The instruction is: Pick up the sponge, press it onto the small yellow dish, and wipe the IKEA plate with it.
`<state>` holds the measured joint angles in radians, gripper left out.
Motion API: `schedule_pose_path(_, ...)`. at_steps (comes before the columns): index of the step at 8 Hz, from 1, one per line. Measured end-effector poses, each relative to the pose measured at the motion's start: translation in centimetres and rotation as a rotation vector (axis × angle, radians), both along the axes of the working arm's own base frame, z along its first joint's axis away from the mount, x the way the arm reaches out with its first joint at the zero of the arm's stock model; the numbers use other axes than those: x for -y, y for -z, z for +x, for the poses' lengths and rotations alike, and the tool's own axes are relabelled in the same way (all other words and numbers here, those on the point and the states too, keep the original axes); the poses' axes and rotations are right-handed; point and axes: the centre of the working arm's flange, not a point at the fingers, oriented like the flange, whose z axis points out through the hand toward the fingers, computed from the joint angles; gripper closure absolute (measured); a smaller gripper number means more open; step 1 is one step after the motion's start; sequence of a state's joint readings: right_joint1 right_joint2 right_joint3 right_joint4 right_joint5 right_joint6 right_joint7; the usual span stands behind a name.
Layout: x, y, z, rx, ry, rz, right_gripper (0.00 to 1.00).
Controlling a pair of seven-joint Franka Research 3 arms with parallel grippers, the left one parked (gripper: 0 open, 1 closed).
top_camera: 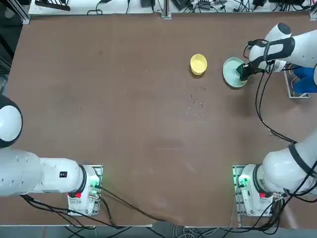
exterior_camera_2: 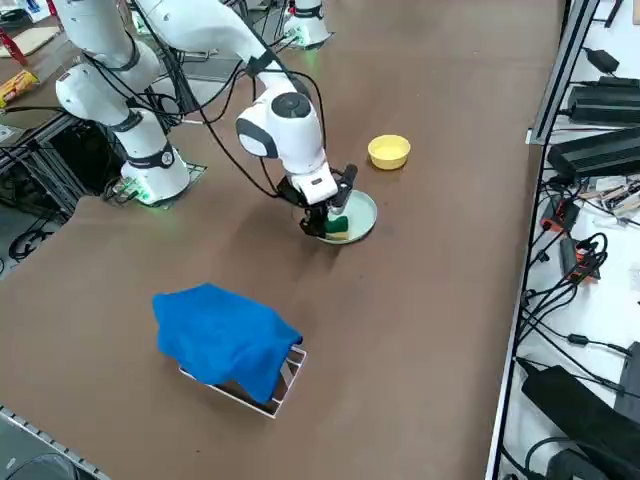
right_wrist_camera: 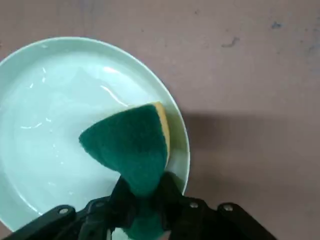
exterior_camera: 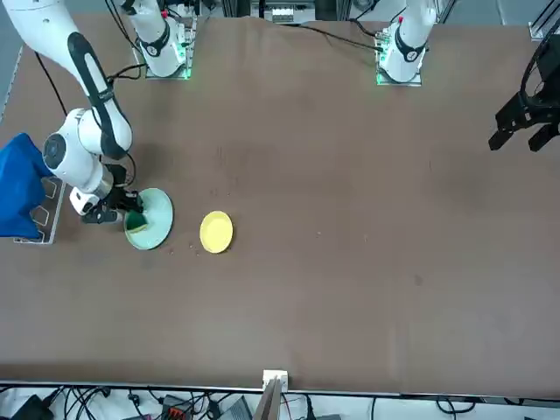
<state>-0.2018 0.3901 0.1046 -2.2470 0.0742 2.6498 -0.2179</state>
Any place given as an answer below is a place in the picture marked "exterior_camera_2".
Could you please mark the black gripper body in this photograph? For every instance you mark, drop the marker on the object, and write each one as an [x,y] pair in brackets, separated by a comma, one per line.
[315,211]

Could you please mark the green and yellow sponge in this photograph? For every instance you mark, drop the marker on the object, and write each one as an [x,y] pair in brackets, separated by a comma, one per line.
[339,227]

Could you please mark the pale green plate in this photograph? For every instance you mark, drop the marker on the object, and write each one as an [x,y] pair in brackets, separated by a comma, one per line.
[360,215]

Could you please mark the small yellow bowl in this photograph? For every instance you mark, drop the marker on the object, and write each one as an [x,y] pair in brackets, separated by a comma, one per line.
[390,150]

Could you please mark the blue cloth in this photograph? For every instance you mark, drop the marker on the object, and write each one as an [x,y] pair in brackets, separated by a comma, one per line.
[220,340]

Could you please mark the black orange device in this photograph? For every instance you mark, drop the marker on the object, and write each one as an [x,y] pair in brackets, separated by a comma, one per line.
[570,255]
[562,212]

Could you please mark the long black power brick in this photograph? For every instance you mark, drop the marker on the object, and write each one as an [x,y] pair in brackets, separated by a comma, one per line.
[600,150]

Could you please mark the small circuit boards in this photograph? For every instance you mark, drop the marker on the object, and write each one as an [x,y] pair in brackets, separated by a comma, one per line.
[620,195]

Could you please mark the black power supply box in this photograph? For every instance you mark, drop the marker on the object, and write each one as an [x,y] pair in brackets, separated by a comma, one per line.
[605,102]

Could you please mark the small black adapter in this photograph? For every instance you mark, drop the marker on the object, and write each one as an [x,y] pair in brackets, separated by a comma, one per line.
[602,59]

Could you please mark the yellow snack packet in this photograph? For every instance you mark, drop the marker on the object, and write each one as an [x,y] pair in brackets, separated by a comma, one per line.
[17,86]

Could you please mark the white metal frame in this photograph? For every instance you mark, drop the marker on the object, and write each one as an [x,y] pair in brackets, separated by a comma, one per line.
[273,413]

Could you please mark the aluminium profile post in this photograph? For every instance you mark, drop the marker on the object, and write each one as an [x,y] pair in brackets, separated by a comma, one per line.
[560,75]

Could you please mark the grey aluminium rail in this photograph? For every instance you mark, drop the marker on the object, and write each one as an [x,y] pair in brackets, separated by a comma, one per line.
[50,438]

